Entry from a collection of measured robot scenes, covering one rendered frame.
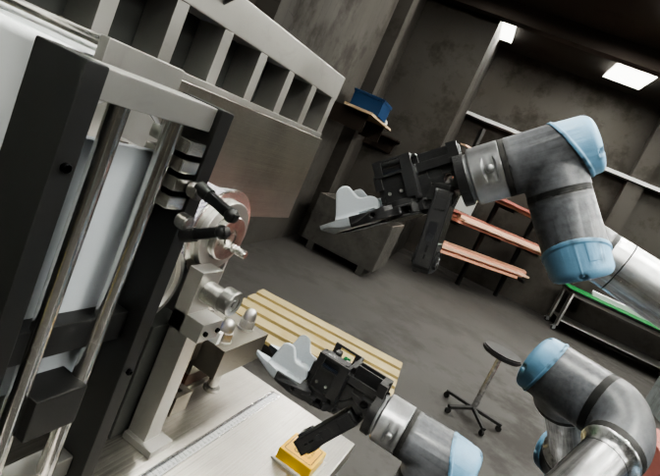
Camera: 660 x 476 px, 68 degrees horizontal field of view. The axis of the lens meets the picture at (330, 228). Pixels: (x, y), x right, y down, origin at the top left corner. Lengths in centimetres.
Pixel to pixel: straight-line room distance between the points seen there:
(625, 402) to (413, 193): 52
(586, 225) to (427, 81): 782
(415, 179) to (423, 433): 35
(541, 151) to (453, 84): 774
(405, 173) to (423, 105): 768
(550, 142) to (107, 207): 48
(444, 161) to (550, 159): 13
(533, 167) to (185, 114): 40
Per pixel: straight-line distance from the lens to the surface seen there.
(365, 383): 78
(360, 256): 630
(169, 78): 55
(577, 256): 62
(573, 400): 98
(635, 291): 76
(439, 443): 75
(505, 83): 1046
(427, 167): 66
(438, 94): 834
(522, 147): 64
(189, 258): 76
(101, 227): 45
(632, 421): 95
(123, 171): 44
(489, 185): 64
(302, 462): 95
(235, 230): 78
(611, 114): 1062
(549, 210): 63
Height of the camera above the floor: 146
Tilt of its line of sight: 10 degrees down
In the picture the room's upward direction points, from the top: 24 degrees clockwise
